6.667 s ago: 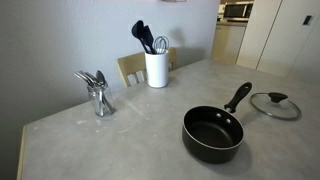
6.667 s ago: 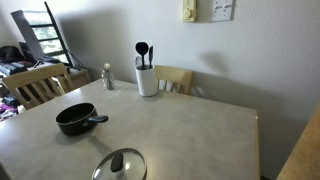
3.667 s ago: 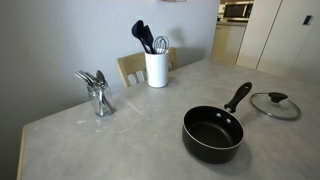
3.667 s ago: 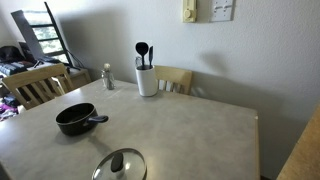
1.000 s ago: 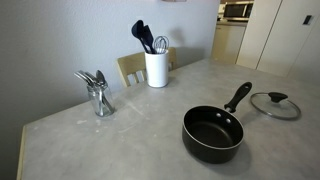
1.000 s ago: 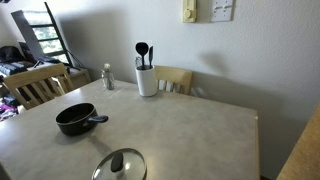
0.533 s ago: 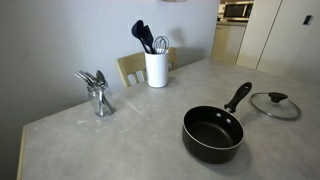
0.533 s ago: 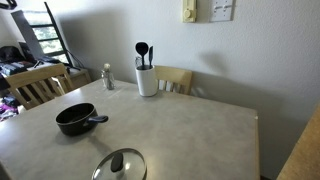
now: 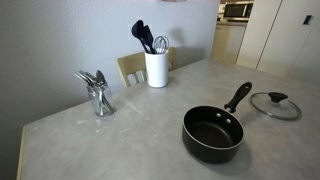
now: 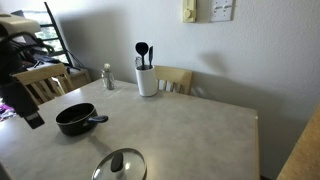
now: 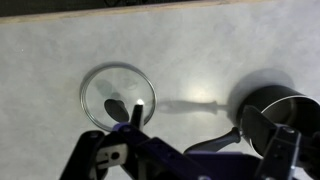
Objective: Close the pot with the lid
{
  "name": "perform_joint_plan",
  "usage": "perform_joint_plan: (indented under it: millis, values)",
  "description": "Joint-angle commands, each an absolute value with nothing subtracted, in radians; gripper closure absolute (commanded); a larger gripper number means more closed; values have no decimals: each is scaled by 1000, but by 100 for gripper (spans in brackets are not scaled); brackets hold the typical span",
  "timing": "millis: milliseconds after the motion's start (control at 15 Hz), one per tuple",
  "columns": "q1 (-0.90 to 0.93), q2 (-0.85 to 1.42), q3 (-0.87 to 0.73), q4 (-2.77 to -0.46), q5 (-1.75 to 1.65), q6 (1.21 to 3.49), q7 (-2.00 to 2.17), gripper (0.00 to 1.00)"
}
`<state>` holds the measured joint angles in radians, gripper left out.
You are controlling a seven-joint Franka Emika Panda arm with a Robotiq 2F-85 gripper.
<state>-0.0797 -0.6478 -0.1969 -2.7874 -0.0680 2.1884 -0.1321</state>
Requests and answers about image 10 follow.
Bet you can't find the glass lid with black knob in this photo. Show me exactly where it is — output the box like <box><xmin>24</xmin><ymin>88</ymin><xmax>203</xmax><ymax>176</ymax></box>
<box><xmin>91</xmin><ymin>147</ymin><xmax>148</xmax><ymax>180</ymax></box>

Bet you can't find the wooden counter top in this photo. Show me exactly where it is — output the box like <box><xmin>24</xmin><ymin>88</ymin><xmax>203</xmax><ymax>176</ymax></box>
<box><xmin>275</xmin><ymin>103</ymin><xmax>320</xmax><ymax>180</ymax></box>

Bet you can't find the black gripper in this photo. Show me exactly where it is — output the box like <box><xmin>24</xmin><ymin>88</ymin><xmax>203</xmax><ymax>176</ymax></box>
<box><xmin>0</xmin><ymin>75</ymin><xmax>46</xmax><ymax>130</ymax></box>

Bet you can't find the pile of colourful clothes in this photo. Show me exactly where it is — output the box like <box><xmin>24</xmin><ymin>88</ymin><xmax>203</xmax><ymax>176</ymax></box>
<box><xmin>0</xmin><ymin>103</ymin><xmax>17</xmax><ymax>122</ymax></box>

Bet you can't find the black saucepan with handle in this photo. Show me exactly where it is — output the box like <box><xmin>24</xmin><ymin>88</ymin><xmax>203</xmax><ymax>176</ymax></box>
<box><xmin>55</xmin><ymin>102</ymin><xmax>110</xmax><ymax>137</ymax></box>

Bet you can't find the small wooden side table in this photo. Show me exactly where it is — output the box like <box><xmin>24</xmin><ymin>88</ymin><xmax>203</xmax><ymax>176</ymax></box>
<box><xmin>68</xmin><ymin>68</ymin><xmax>92</xmax><ymax>89</ymax></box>

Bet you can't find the white utensil holder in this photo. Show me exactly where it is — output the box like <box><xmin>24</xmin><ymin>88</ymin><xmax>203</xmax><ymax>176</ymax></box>
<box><xmin>134</xmin><ymin>65</ymin><xmax>159</xmax><ymax>98</ymax></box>

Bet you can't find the black ladle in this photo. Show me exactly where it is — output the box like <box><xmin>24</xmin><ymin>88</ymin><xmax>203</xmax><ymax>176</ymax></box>
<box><xmin>134</xmin><ymin>41</ymin><xmax>150</xmax><ymax>70</ymax></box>

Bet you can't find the wooden chair with dark slats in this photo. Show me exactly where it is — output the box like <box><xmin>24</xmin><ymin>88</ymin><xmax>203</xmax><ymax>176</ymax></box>
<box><xmin>11</xmin><ymin>63</ymin><xmax>75</xmax><ymax>107</ymax></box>

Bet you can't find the black ladder frame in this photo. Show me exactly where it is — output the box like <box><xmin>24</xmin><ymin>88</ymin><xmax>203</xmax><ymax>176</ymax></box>
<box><xmin>34</xmin><ymin>1</ymin><xmax>75</xmax><ymax>68</ymax></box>

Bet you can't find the white light switch plate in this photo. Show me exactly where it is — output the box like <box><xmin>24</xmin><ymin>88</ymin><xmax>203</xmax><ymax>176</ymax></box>
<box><xmin>209</xmin><ymin>0</ymin><xmax>235</xmax><ymax>23</ymax></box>

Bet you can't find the metal whisk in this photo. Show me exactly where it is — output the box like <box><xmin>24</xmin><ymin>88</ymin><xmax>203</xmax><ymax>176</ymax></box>
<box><xmin>134</xmin><ymin>55</ymin><xmax>143</xmax><ymax>69</ymax></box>

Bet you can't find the black spatula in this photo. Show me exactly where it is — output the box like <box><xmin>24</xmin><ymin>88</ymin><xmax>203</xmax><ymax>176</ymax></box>
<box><xmin>148</xmin><ymin>45</ymin><xmax>155</xmax><ymax>69</ymax></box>

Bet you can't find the wooden chair with slatted back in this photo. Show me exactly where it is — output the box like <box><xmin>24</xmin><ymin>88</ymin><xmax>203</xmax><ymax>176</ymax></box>
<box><xmin>153</xmin><ymin>64</ymin><xmax>194</xmax><ymax>96</ymax></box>

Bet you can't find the beige wall thermostat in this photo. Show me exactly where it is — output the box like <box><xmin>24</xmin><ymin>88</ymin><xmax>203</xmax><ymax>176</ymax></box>
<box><xmin>182</xmin><ymin>0</ymin><xmax>198</xmax><ymax>24</ymax></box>

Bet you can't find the black cable bundle blue tape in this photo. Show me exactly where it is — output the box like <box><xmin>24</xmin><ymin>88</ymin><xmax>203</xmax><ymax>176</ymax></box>
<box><xmin>0</xmin><ymin>31</ymin><xmax>55</xmax><ymax>84</ymax></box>

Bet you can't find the glass jar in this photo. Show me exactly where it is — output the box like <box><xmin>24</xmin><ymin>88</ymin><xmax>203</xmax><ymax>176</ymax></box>
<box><xmin>101</xmin><ymin>69</ymin><xmax>116</xmax><ymax>91</ymax></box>

